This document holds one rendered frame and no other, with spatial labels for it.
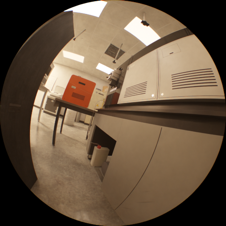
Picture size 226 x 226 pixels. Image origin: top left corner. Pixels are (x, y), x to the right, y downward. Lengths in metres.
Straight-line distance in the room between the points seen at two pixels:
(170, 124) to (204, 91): 0.20
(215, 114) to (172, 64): 0.34
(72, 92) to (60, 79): 3.55
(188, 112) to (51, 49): 0.64
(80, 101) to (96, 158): 0.81
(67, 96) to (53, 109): 2.62
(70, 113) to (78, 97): 1.60
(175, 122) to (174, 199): 0.26
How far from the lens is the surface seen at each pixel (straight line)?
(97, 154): 0.96
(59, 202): 0.71
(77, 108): 1.11
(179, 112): 0.25
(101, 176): 0.94
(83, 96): 1.15
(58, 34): 0.54
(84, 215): 0.68
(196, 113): 0.25
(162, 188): 0.30
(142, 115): 0.35
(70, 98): 1.15
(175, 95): 0.37
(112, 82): 0.92
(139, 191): 0.35
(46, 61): 0.50
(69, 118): 2.71
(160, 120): 0.30
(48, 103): 3.82
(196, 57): 0.49
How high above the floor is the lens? 0.66
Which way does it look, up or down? 5 degrees up
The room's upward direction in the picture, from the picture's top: 16 degrees clockwise
